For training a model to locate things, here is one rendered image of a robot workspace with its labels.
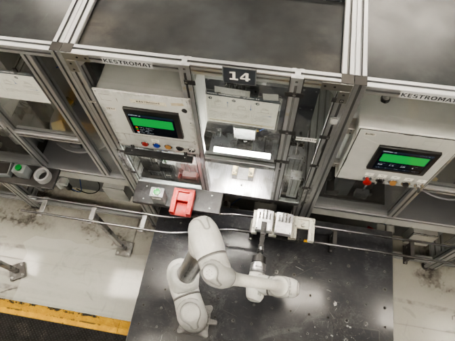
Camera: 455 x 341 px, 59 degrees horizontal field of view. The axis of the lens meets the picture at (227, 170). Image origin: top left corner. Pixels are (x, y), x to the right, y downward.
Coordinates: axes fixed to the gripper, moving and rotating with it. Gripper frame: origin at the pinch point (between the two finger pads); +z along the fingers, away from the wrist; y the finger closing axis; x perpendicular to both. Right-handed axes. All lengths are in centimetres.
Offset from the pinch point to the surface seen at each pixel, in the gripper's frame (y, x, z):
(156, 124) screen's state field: 74, 54, 17
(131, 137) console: 56, 71, 19
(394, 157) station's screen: 72, -51, 17
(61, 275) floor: -89, 152, -34
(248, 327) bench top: -21, 1, -53
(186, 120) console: 78, 40, 19
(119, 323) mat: -88, 96, -61
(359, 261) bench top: -23, -61, -4
